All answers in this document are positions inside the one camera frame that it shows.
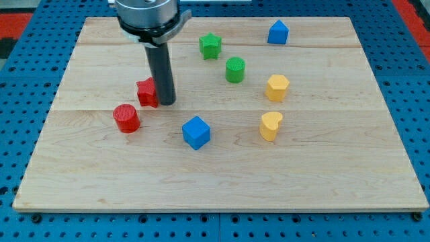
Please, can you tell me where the green cylinder block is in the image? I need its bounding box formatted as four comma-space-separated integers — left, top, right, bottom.
225, 56, 246, 83

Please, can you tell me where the blue house-shaped block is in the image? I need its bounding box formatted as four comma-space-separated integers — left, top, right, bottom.
267, 19, 290, 44

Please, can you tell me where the yellow heart block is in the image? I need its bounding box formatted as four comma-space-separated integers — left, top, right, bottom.
259, 112, 283, 142

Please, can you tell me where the light wooden board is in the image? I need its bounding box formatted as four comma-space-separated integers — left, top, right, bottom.
13, 17, 429, 213

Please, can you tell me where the blue cube block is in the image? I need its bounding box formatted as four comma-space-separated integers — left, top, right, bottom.
181, 116, 210, 150

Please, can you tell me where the red cylinder block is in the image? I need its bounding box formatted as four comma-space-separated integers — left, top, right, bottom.
113, 104, 140, 133

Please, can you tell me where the yellow hexagon block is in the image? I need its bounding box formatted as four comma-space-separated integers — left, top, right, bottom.
265, 75, 290, 102

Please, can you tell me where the red star block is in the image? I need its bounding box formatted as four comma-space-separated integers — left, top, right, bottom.
136, 77, 159, 108

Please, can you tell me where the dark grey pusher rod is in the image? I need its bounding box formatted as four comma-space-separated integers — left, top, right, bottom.
145, 43, 176, 106

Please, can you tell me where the green star block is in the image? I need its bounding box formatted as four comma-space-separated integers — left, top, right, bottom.
199, 32, 222, 60

